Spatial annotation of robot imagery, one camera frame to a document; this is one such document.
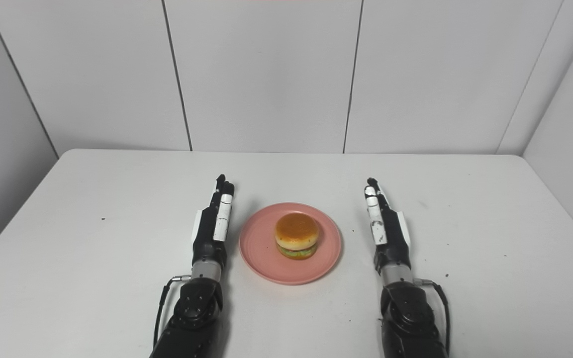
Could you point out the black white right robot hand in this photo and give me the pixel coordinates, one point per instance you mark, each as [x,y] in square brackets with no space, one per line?
[388,233]

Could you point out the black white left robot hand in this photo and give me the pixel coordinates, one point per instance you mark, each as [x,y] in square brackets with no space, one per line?
[212,233]

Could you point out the pink round plate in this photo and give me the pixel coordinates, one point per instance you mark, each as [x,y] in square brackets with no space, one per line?
[266,248]

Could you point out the toy hamburger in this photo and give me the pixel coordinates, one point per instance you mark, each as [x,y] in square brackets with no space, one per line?
[297,236]

